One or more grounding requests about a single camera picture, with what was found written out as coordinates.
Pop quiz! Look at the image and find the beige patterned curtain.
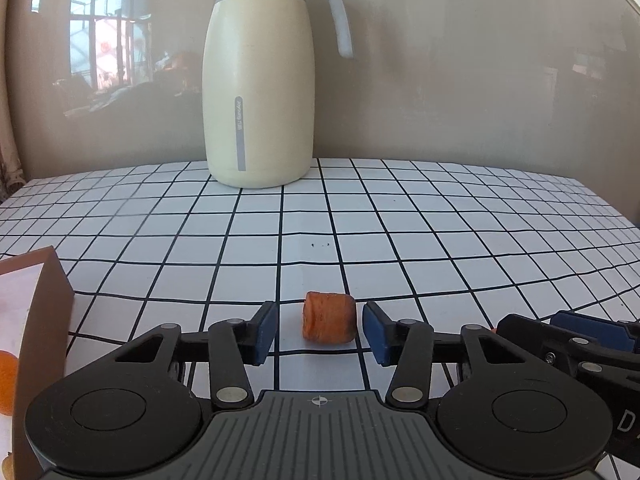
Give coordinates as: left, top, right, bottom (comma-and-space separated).
0, 100, 25, 196

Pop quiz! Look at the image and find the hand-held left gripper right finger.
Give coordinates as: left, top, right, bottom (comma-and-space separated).
362, 301, 571, 409

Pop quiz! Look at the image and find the orange mandarin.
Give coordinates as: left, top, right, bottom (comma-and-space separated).
0, 351, 20, 416

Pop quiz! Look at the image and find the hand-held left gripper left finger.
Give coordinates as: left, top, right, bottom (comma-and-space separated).
69, 301, 279, 411

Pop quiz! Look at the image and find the small carrot chunk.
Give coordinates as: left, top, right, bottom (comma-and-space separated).
302, 291, 357, 345

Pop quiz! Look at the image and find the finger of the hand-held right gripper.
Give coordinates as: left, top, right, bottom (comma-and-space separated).
550, 310, 640, 353
496, 314, 640, 397

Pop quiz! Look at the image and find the cream thermos jug grey lid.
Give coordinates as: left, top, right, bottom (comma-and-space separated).
202, 0, 354, 189

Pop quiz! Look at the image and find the white black checkered tablecloth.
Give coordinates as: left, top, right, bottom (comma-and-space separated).
0, 158, 640, 480

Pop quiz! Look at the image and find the brown cardboard box white inside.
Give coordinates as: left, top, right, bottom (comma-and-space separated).
0, 246, 76, 480

